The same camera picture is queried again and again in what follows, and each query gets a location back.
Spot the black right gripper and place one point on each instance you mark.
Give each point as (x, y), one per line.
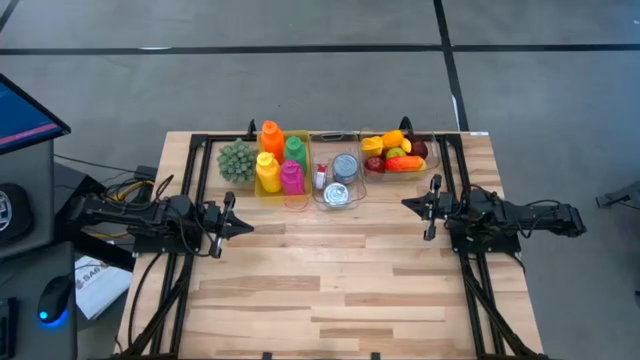
(442, 205)

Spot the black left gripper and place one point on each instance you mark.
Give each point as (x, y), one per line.
(215, 220)

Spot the dark red pointed fruit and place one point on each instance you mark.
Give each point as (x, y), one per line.
(419, 149)

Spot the green apple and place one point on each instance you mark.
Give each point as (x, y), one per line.
(395, 153)

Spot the dark red round fruit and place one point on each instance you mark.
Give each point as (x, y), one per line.
(375, 164)

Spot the yellow banana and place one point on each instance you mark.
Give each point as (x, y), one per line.
(406, 145)

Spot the yellow plastic bottle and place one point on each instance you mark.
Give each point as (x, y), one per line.
(268, 172)

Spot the orange mango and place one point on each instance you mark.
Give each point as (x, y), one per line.
(392, 139)

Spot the pink plastic bottle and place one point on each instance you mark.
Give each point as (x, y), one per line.
(292, 177)

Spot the yellow starfruit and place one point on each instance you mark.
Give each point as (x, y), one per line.
(372, 145)

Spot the silver can blue label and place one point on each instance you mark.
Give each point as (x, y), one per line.
(345, 168)

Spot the silver can green label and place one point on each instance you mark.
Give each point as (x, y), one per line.
(336, 194)

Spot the orange plastic bottle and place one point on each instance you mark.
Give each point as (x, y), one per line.
(272, 142)

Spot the green plastic bottle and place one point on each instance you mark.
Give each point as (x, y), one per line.
(295, 154)

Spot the silver can red label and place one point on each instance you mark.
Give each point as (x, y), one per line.
(321, 176)

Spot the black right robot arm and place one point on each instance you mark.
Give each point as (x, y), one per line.
(530, 217)

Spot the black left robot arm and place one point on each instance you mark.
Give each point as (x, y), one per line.
(145, 215)

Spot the wide clear plastic bin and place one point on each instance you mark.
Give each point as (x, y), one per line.
(432, 170)

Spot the yellow translucent plastic bin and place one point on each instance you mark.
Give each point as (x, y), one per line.
(260, 197)

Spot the green succulent plant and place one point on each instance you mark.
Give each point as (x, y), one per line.
(237, 161)

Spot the black power brick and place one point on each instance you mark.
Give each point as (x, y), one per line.
(146, 172)

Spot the narrow clear plastic bin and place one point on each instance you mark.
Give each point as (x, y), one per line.
(320, 150)

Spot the white paper booklet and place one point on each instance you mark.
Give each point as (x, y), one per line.
(102, 290)

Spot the black computer mouse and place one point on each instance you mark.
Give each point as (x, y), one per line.
(55, 300)

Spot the grey stand foot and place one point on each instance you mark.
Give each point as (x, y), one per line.
(622, 196)

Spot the grey desk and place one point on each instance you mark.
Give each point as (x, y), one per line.
(25, 280)

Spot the black cap with logo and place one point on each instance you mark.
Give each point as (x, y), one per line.
(12, 210)

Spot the computer monitor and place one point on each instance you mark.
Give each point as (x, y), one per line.
(20, 120)

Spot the black keyboard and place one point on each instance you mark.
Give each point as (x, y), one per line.
(6, 320)

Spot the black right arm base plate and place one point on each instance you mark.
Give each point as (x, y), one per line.
(500, 245)

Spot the black metal table frame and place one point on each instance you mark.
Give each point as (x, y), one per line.
(200, 150)

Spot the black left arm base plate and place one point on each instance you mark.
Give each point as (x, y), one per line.
(147, 246)

